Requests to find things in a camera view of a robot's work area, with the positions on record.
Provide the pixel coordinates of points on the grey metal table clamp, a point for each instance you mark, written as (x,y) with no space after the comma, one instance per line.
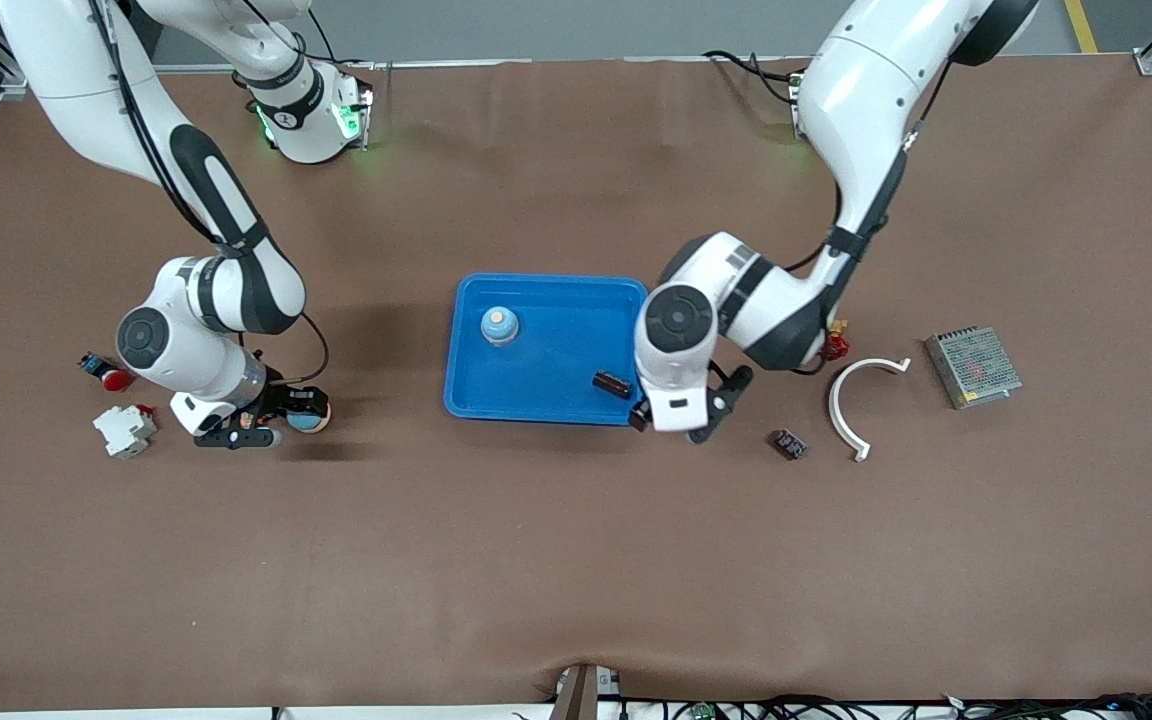
(586,695)

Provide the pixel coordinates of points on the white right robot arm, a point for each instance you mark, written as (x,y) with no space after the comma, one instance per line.
(236,290)

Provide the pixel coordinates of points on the dark brown rectangular component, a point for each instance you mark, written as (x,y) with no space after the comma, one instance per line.
(612,383)

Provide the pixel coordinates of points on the red handwheel brass valve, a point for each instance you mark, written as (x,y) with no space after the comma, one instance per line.
(838,347)

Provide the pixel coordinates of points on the metal mesh power supply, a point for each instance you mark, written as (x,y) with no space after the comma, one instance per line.
(973,367)

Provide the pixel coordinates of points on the red push button blue base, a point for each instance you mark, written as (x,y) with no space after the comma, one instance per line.
(106,377)

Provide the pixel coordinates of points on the silver table edge rail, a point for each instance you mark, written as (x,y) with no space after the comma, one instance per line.
(496,63)

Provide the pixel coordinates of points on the white circuit breaker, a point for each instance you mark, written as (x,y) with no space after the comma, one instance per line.
(124,431)

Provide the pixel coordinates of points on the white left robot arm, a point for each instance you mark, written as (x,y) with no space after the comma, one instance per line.
(866,90)

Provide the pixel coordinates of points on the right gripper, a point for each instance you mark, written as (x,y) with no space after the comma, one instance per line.
(283,400)

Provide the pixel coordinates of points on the blue plastic tray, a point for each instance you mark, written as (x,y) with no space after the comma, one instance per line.
(546,385)

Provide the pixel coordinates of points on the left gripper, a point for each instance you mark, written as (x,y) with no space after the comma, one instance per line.
(638,420)

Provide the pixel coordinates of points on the white curved plastic bracket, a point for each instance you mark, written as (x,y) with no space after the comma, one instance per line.
(839,385)

